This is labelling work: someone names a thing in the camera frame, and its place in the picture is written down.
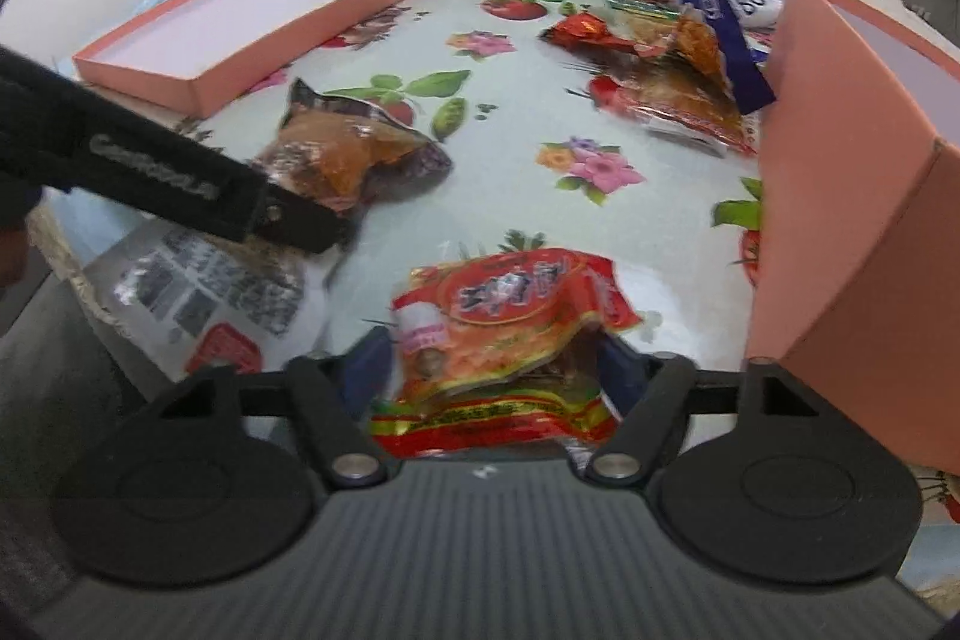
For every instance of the red foil snack packet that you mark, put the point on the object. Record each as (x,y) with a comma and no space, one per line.
(581,31)

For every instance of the red orange spicy snack packet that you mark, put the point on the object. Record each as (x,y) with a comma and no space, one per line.
(667,71)

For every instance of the pink box lid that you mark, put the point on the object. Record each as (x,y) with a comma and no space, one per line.
(196,56)

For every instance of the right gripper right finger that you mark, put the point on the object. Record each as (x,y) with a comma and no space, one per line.
(655,396)

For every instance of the silver barcode snack packet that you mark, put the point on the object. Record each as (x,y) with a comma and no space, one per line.
(187,300)

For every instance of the green white biscuit packet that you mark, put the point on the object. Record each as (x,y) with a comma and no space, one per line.
(637,10)

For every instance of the dark blue snack wrapper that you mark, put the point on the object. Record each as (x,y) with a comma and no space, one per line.
(748,85)

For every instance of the large pink storage box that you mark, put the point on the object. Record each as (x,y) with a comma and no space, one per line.
(858,286)

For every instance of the brown dried-meat snack packet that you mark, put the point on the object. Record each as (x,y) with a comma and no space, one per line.
(342,152)

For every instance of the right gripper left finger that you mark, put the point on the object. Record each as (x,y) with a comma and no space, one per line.
(322,401)

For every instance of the red yellow snack packet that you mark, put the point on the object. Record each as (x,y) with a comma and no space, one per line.
(502,350)

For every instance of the person's left hand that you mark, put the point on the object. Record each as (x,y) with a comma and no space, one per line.
(11,227)

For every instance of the floral plastic table cover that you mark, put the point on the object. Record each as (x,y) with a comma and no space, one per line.
(534,165)

